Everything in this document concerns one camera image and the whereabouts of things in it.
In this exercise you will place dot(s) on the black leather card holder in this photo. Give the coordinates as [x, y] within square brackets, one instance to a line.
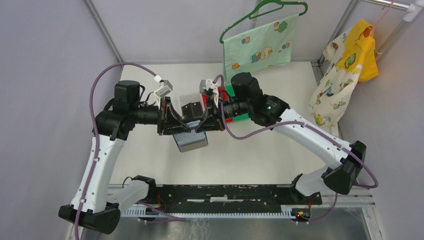
[192, 140]

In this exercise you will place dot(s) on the green plastic bin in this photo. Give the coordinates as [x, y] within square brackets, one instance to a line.
[238, 116]

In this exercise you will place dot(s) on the green clothes hanger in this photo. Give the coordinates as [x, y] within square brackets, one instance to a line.
[255, 12]

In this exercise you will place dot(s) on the yellow garment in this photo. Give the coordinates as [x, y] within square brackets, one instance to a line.
[359, 52]

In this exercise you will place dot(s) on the red plastic bin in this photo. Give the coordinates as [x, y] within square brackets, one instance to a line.
[223, 95]

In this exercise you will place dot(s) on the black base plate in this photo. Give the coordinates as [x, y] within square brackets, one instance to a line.
[228, 199]

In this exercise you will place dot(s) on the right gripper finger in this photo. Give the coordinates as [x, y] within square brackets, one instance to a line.
[209, 116]
[204, 126]

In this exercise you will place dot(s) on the metal hanging rail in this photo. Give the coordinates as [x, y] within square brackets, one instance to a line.
[410, 12]

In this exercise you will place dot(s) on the clear plastic bin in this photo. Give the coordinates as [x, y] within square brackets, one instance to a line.
[193, 97]

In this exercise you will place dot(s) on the white slotted cable duct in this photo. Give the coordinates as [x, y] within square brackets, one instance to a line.
[141, 211]

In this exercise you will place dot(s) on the black card stack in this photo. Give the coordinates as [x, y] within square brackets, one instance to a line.
[192, 110]

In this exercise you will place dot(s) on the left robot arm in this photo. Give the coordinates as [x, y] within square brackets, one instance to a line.
[91, 207]

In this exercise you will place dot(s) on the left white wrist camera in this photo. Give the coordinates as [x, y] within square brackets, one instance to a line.
[165, 87]

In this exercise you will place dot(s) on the white printed garment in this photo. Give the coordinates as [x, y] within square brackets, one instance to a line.
[330, 100]

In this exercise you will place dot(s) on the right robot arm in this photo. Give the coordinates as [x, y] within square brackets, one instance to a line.
[343, 160]

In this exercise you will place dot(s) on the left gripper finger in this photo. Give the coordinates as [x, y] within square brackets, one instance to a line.
[172, 117]
[175, 128]

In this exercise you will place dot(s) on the light green printed cloth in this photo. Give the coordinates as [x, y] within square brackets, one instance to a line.
[256, 49]

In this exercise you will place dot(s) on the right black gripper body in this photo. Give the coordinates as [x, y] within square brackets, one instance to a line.
[210, 102]

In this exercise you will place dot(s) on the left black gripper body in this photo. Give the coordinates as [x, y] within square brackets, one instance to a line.
[162, 120]

